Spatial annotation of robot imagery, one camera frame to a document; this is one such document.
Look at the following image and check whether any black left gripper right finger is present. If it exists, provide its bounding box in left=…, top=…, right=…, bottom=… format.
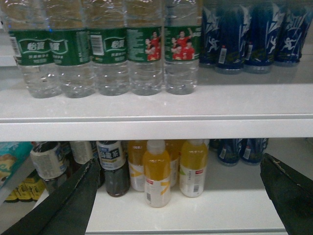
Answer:
left=260, top=153, right=313, bottom=235

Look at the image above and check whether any front orange juice bottle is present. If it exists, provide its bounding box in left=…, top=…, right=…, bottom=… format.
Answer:
left=143, top=140, right=171, bottom=208

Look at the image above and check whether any shelf water bottle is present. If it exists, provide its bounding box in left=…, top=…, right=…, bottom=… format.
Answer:
left=0, top=0, right=62, bottom=98
left=164, top=0, right=203, bottom=95
left=44, top=0, right=95, bottom=98

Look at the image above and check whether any orange juice bottle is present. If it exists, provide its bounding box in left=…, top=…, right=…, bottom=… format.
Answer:
left=179, top=139, right=208, bottom=197
left=143, top=140, right=171, bottom=208
left=128, top=140, right=147, bottom=192

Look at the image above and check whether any white shelf board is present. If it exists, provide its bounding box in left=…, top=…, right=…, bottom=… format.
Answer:
left=86, top=158, right=286, bottom=235
left=0, top=54, right=313, bottom=141

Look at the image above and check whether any dark tea bottle middle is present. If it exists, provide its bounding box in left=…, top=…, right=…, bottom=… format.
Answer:
left=69, top=141, right=98, bottom=165

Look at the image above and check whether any teal snack bag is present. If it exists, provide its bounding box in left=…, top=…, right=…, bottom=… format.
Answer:
left=0, top=141, right=33, bottom=188

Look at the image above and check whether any blue sports drink bottle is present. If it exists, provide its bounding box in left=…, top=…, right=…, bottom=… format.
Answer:
left=200, top=0, right=221, bottom=67
left=215, top=0, right=251, bottom=74
left=217, top=139, right=243, bottom=166
left=244, top=0, right=286, bottom=74
left=274, top=1, right=313, bottom=67

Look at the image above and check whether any dark tea bottle left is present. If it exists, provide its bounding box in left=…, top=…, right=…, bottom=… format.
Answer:
left=30, top=141, right=67, bottom=179

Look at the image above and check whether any blue sports drink bottle front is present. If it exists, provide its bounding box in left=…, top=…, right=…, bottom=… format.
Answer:
left=215, top=0, right=251, bottom=74

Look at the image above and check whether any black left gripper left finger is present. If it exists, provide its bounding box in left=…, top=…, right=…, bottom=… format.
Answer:
left=3, top=159, right=100, bottom=235

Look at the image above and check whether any blue sports drink bottle right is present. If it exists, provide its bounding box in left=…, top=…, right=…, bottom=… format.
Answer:
left=274, top=1, right=313, bottom=67

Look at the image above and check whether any right orange juice bottle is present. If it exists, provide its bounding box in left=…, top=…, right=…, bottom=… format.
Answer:
left=179, top=139, right=208, bottom=197

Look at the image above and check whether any oolong tea bottle dark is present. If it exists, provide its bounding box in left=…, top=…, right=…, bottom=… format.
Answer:
left=96, top=141, right=130, bottom=197

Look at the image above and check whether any lower blue sports drink bottle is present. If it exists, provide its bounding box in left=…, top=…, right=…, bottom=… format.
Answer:
left=217, top=139, right=243, bottom=166

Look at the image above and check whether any left orange juice bottle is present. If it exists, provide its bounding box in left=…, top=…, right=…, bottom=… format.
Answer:
left=128, top=140, right=147, bottom=192

